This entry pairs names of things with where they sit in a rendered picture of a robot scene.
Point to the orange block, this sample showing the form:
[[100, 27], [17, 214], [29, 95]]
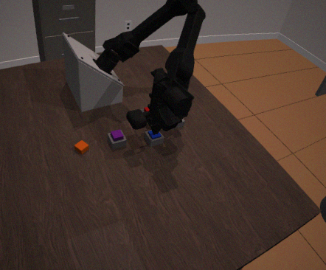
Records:
[[81, 147]]

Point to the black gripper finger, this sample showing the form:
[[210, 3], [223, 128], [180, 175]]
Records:
[[153, 127], [158, 128]]

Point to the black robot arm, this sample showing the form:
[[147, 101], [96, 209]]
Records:
[[171, 87]]

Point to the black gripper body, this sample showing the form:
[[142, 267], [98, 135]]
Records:
[[139, 119]]

